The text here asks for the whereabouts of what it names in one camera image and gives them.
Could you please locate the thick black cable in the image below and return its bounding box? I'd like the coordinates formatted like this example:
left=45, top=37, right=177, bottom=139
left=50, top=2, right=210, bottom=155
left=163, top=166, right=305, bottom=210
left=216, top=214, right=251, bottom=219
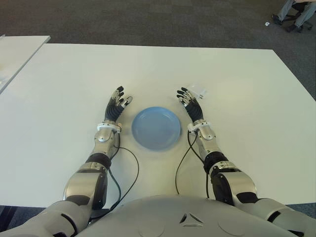
left=187, top=130, right=210, bottom=199
left=108, top=169, right=121, bottom=210

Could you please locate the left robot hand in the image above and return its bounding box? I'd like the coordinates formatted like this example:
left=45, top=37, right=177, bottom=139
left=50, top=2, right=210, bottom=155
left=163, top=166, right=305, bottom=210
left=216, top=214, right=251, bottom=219
left=105, top=85, right=134, bottom=123

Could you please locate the white charger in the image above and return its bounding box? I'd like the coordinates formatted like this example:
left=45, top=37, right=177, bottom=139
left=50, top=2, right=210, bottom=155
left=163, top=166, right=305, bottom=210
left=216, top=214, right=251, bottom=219
left=188, top=83, right=208, bottom=99

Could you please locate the seated person in grey trousers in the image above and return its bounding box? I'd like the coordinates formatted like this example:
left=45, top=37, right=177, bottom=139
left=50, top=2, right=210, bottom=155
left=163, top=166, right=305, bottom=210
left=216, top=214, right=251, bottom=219
left=271, top=0, right=316, bottom=32

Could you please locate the black office chair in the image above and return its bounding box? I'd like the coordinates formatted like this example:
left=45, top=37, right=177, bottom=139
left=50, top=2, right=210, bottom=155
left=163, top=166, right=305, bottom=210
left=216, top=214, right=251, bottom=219
left=281, top=2, right=313, bottom=33

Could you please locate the blue plate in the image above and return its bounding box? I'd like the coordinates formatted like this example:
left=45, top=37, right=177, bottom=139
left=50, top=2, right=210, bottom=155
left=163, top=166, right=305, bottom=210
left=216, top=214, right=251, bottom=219
left=131, top=106, right=182, bottom=151

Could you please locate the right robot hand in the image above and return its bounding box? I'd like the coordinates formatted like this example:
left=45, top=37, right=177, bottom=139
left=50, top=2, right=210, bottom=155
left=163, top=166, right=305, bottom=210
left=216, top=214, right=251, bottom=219
left=176, top=86, right=204, bottom=123

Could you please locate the white side table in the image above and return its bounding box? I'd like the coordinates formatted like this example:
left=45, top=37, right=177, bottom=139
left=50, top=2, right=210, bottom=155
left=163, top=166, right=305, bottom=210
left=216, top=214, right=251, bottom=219
left=0, top=36, right=51, bottom=94

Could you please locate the thin black cable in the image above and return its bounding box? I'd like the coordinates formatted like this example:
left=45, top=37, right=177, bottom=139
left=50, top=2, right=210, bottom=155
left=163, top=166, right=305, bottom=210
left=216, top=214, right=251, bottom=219
left=108, top=130, right=140, bottom=210
left=175, top=133, right=198, bottom=196

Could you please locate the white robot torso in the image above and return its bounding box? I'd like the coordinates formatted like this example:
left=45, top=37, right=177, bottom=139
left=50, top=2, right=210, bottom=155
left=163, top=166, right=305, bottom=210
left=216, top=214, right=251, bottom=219
left=79, top=195, right=297, bottom=237

